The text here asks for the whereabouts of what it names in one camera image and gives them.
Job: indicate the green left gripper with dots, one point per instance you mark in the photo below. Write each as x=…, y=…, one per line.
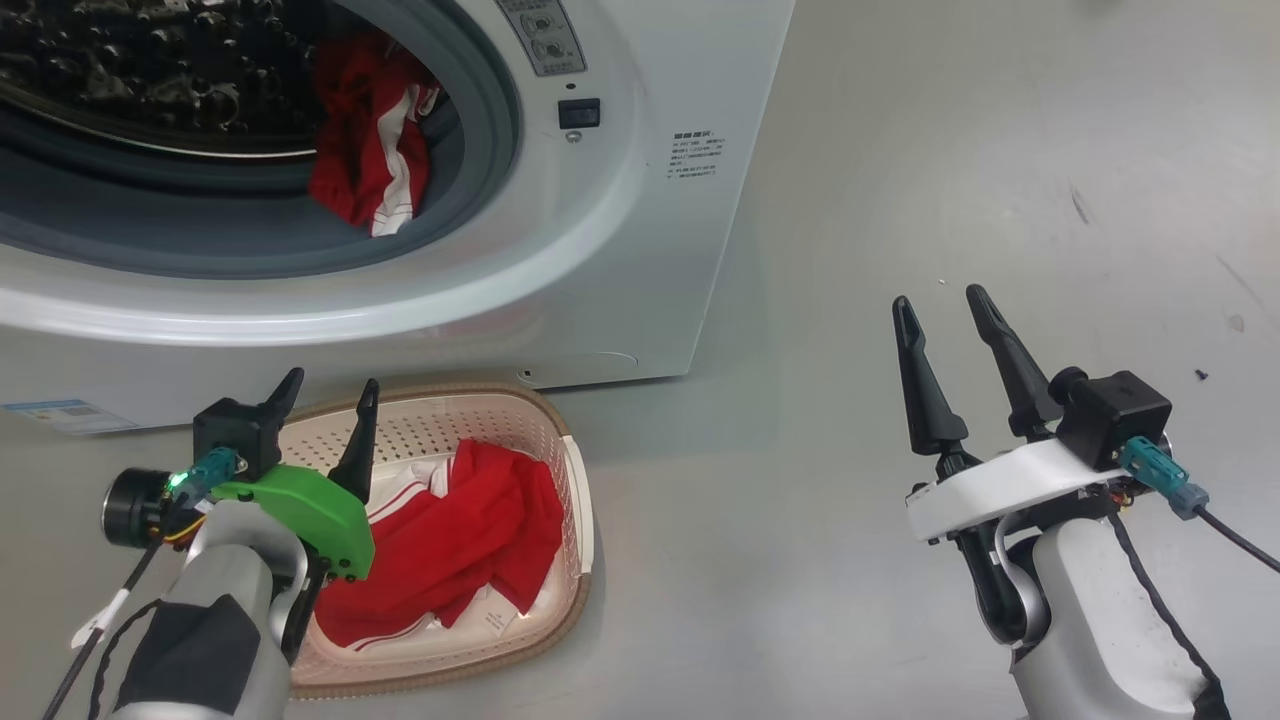
x=320, y=520

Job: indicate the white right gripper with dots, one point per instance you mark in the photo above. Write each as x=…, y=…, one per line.
x=990, y=490

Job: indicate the red white-striped garment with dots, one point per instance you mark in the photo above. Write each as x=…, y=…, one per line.
x=470, y=540

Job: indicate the red jersey with number 23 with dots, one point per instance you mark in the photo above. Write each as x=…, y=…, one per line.
x=350, y=150

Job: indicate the cream perforated laundry basket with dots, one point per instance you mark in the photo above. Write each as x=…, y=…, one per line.
x=450, y=420

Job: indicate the white washing machine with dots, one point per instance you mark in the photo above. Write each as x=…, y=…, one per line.
x=640, y=250

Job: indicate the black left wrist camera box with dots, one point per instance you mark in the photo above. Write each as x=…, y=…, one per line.
x=235, y=435

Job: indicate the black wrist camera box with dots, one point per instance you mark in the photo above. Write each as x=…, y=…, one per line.
x=235, y=435
x=1115, y=420

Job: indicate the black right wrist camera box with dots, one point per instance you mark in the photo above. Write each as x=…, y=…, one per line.
x=1115, y=420

